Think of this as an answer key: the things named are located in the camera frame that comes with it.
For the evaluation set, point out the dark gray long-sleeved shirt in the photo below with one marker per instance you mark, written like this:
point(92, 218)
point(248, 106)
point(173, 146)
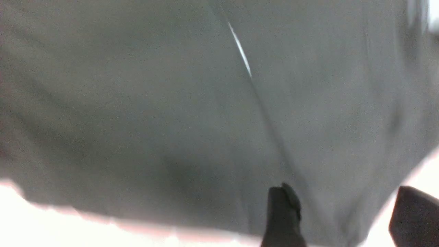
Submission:
point(185, 112)

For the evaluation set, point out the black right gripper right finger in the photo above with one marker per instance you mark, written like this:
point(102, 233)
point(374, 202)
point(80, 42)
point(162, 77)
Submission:
point(415, 219)

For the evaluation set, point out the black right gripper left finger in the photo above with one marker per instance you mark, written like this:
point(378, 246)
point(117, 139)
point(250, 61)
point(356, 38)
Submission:
point(283, 219)

